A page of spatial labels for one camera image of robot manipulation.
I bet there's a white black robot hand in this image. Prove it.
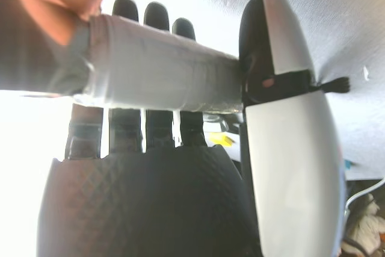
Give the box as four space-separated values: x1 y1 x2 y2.
35 0 350 257

